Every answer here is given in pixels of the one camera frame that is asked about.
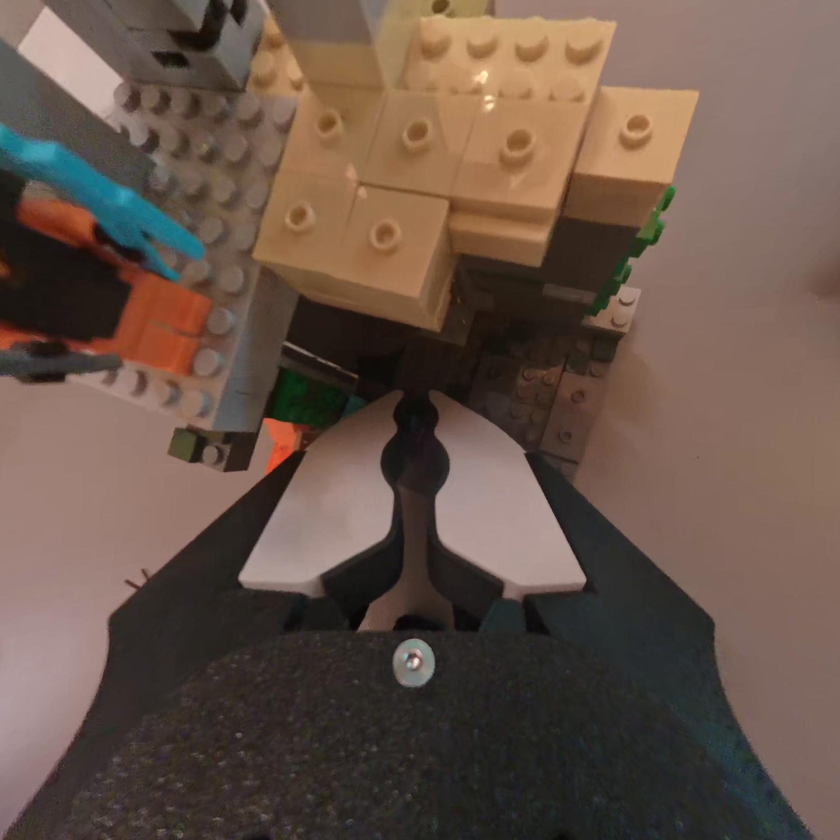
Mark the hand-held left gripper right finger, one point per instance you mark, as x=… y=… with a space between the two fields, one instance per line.
x=512 y=518

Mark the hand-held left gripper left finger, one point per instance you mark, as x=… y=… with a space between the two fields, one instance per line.
x=328 y=512

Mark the toy brick building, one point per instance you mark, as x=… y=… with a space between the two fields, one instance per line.
x=407 y=229

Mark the grey desk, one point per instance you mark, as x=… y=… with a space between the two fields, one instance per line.
x=722 y=459

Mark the small brown twig piece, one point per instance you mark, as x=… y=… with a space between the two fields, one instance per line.
x=136 y=579

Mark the orange toy minifigure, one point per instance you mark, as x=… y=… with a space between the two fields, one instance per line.
x=164 y=321

